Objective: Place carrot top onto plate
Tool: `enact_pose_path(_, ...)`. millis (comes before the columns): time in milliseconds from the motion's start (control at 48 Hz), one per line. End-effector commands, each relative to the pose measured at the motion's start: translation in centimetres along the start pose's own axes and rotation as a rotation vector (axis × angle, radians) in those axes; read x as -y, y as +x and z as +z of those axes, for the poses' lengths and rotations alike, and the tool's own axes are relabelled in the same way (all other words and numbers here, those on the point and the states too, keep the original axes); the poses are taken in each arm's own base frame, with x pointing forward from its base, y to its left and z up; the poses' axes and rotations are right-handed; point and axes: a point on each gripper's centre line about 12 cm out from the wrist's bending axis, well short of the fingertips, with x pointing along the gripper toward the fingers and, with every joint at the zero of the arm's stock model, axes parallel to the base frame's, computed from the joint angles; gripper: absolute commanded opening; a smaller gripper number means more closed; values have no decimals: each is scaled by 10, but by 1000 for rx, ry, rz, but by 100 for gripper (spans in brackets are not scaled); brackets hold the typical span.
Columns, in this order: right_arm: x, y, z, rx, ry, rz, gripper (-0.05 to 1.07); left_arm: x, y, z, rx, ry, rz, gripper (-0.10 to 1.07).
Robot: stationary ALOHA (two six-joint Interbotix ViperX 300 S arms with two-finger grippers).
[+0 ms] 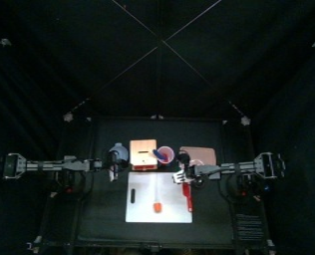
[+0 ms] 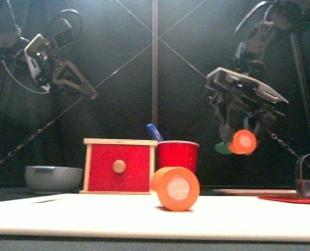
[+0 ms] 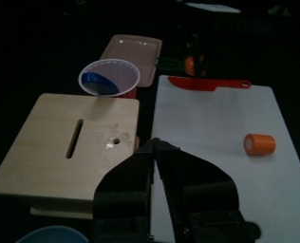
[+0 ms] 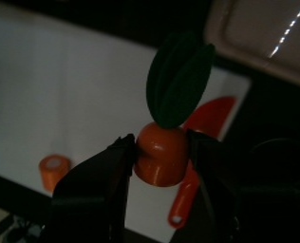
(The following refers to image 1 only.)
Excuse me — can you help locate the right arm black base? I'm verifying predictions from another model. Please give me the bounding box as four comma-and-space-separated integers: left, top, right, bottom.
232, 172, 269, 200

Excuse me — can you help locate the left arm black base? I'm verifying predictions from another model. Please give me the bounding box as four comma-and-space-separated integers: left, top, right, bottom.
52, 170, 79, 197

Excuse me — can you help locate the pinkish brown rectangular plate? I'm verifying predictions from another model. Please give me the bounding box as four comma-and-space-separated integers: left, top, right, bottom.
178, 145, 216, 166

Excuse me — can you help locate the pale blue toy bottle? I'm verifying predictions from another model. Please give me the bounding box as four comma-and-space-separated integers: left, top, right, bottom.
107, 141, 131, 162

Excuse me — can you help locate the black round toy utensil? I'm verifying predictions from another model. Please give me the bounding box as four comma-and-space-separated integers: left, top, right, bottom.
175, 150, 191, 167

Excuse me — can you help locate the red toy knife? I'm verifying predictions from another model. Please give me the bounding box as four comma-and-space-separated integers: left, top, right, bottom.
180, 181, 194, 213

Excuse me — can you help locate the pink cup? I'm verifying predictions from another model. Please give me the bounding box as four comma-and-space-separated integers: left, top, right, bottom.
156, 145, 175, 165

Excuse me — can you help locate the blue toy spoon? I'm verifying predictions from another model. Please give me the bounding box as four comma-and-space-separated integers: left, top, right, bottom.
151, 148, 167, 163

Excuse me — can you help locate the wooden toy toaster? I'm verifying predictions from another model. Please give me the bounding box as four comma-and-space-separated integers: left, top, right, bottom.
128, 138, 159, 171

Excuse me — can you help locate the white cutting board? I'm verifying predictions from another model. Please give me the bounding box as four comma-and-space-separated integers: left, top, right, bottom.
124, 171, 192, 224

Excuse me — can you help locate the white printed label sticker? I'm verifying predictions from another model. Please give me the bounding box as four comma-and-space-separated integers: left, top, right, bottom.
234, 213, 265, 241

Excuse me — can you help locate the thin diagonal brace wire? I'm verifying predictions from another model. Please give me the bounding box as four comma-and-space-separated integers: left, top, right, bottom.
68, 0, 222, 115
109, 0, 246, 118

